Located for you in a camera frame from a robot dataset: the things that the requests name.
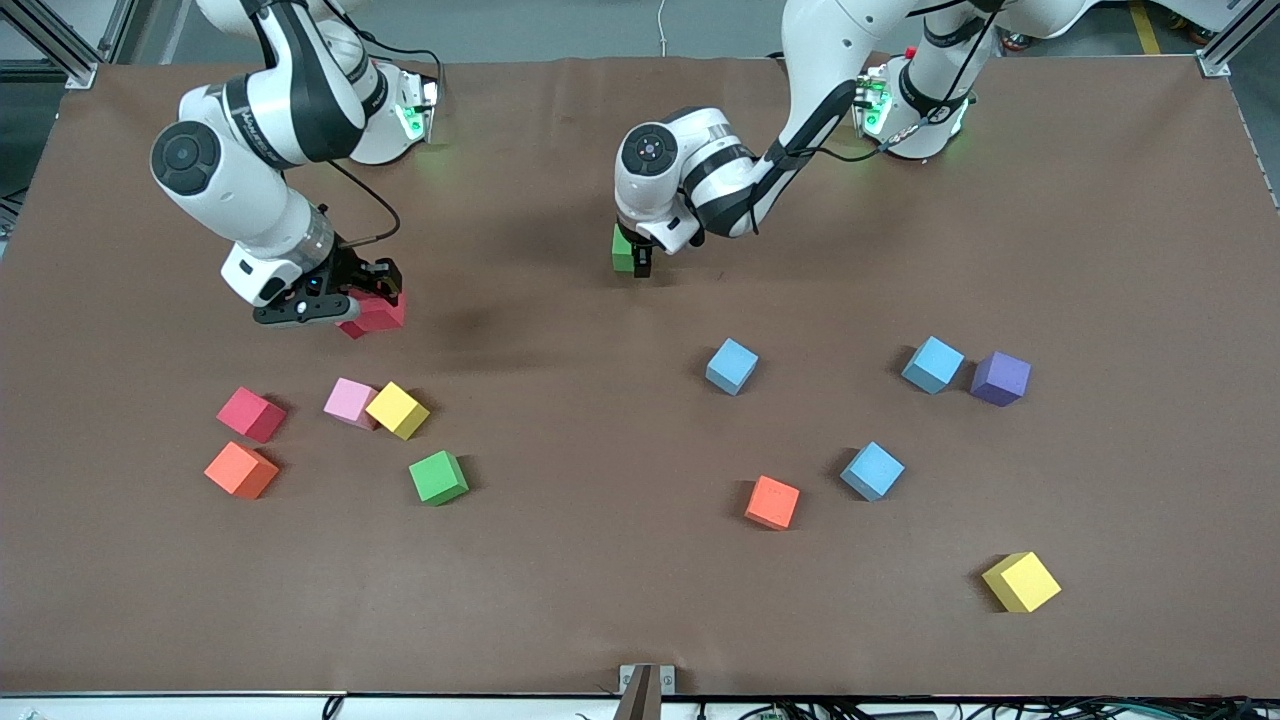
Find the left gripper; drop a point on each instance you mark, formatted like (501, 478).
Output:
(642, 260)

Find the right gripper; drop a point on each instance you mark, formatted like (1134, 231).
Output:
(352, 271)

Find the green foam cube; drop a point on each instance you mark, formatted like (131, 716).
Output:
(437, 477)
(622, 250)

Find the yellow foam cube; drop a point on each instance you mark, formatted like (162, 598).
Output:
(1020, 582)
(397, 408)

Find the blue foam cube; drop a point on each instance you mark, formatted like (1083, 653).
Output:
(932, 363)
(872, 470)
(731, 365)

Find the purple foam cube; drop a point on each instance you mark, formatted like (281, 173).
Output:
(1000, 376)

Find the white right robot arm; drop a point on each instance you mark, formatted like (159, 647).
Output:
(250, 190)

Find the left arm base connector panel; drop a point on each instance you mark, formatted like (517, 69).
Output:
(875, 105)

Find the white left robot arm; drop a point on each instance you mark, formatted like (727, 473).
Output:
(690, 160)

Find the right arm base connector panel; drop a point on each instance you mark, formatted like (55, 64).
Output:
(420, 110)

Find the pink foam cube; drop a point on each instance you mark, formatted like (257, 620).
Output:
(346, 400)

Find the orange foam cube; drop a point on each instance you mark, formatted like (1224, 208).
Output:
(240, 469)
(772, 502)

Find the brown table cover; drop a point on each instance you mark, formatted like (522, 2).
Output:
(600, 600)

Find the aluminium frame profile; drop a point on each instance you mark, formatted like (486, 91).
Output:
(1215, 62)
(78, 72)

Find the grey metal bracket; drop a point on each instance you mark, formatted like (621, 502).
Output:
(645, 690)

